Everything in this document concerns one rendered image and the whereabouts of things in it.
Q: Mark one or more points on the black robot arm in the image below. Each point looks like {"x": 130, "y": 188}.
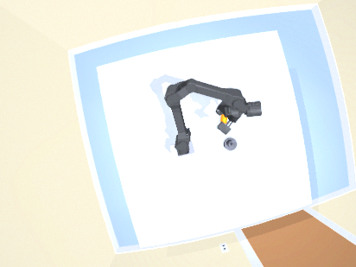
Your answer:
{"x": 233, "y": 104}

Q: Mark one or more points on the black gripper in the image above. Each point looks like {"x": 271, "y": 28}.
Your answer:
{"x": 225, "y": 128}

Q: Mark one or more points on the orange knob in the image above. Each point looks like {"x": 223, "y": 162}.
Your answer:
{"x": 223, "y": 119}

